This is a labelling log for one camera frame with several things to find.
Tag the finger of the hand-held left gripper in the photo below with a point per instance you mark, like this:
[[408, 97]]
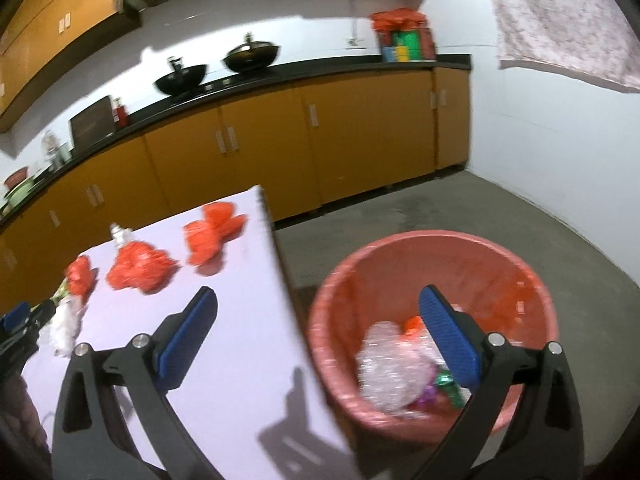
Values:
[[15, 317], [15, 355]]

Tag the black wok with lid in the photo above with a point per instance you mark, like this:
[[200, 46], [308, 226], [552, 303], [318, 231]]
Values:
[[250, 57]]

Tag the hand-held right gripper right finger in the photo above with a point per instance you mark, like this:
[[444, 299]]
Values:
[[450, 340]]

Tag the light green printed plastic bag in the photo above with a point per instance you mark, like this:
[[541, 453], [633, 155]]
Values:
[[61, 296]]

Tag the black open wok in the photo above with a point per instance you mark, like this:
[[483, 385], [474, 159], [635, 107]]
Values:
[[180, 80]]

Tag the black kitchen countertop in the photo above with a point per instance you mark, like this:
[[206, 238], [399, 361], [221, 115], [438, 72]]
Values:
[[325, 67]]

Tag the wooden lower cabinets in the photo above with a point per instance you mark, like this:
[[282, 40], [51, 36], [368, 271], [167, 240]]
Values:
[[360, 125]]

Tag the glass jar with plastic bag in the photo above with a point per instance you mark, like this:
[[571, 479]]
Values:
[[55, 152]]

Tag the white plastic bag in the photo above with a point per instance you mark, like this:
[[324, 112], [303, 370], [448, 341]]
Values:
[[65, 327]]

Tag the red plastic wastebasket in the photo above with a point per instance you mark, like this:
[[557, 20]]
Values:
[[380, 425]]

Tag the dark red tall bottle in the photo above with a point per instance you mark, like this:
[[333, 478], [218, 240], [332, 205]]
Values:
[[427, 44]]

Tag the dark cutting board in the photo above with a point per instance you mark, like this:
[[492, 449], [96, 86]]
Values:
[[92, 122]]

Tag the red basin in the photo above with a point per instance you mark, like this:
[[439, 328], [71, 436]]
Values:
[[16, 176]]

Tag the yellow box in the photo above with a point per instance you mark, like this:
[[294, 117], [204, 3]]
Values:
[[402, 54]]

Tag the small orange plastic bag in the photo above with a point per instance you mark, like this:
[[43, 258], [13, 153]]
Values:
[[80, 277]]

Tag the wooden upper cabinets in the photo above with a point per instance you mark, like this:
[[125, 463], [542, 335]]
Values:
[[65, 25]]

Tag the purple plastic bag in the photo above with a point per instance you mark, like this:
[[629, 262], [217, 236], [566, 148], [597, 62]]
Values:
[[425, 397]]

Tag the orange bag over bottles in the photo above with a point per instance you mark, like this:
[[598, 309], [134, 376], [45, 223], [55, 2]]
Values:
[[397, 19]]

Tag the small clear plastic bag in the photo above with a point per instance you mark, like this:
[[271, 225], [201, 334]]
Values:
[[121, 234]]

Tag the dark green plastic bag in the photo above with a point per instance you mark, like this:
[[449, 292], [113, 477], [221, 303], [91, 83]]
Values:
[[447, 382]]

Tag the floral hanging cloth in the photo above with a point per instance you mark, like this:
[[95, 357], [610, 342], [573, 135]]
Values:
[[565, 20]]

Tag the table with white cloth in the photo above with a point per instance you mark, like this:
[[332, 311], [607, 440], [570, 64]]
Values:
[[240, 360]]

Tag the wooden cabinets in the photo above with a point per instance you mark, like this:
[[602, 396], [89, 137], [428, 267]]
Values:
[[65, 25], [360, 125]]

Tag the green container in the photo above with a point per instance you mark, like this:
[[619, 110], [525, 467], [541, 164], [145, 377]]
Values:
[[406, 45]]

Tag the small red bottle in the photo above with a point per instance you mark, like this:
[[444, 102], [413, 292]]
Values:
[[121, 115]]

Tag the blue box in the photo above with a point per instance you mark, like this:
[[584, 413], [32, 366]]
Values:
[[389, 54]]

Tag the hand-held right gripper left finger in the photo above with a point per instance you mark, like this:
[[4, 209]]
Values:
[[185, 340]]

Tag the wall socket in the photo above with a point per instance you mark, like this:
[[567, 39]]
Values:
[[354, 41]]

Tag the large clear plastic bag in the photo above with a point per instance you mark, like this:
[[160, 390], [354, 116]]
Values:
[[390, 365]]

